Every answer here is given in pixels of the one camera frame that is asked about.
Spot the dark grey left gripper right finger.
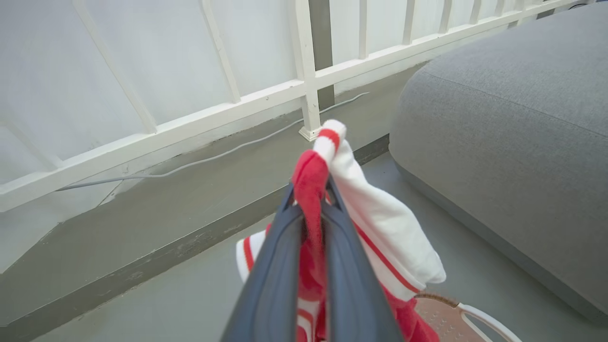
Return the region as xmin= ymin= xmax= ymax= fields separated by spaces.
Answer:
xmin=321 ymin=177 xmax=405 ymax=342

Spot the grey fabric sofa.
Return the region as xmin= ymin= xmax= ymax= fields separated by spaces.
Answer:
xmin=389 ymin=2 xmax=608 ymax=326

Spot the thin grey floor cable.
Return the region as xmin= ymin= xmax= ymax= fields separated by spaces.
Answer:
xmin=56 ymin=92 xmax=370 ymax=192

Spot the cream perforated laundry basket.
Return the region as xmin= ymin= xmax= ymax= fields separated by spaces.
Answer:
xmin=413 ymin=293 xmax=523 ymax=342

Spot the red and white garment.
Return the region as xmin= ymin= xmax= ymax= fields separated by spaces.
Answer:
xmin=236 ymin=119 xmax=447 ymax=342

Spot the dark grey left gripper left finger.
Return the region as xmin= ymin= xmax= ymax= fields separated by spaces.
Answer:
xmin=220 ymin=182 xmax=305 ymax=342

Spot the white metal railing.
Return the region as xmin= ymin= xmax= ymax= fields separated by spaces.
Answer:
xmin=0 ymin=0 xmax=585 ymax=213

